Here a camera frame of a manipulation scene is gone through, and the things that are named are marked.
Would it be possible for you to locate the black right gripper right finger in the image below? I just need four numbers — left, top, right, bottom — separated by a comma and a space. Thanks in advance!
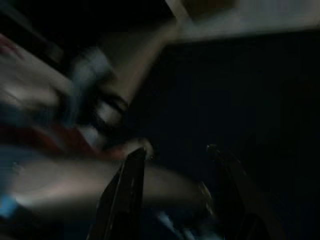
206, 144, 266, 240

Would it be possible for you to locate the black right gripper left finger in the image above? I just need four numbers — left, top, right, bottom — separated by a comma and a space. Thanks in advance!
96, 146, 146, 240

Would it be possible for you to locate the translucent purple measuring jug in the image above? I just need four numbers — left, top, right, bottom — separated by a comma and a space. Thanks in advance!
0, 157, 215, 240

